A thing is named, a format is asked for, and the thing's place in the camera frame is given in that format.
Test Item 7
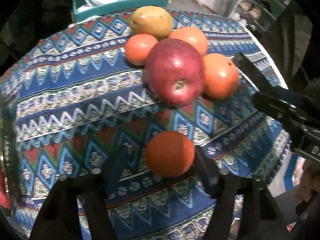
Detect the large orange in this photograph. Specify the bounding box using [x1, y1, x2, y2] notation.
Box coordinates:
[203, 53, 239, 99]

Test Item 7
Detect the small orange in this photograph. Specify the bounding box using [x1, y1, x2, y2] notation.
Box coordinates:
[145, 131, 195, 178]
[125, 34, 158, 66]

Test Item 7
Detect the red apple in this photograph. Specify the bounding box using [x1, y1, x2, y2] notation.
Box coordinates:
[144, 38, 204, 107]
[0, 170, 10, 209]

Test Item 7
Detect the yellow pear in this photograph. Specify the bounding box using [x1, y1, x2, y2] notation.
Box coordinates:
[128, 6, 173, 40]

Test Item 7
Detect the red apple front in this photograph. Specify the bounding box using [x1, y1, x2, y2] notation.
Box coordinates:
[0, 170, 10, 209]

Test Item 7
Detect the person right hand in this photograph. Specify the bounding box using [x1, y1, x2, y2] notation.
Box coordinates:
[296, 160, 319, 204]

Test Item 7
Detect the patterned blue tablecloth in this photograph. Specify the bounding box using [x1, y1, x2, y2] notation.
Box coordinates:
[1, 12, 290, 239]

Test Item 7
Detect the shoe rack with shoes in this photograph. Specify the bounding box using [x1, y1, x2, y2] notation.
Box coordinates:
[229, 0, 292, 37]

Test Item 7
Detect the teal plastic crate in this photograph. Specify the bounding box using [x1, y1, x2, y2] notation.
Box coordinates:
[73, 0, 169, 23]

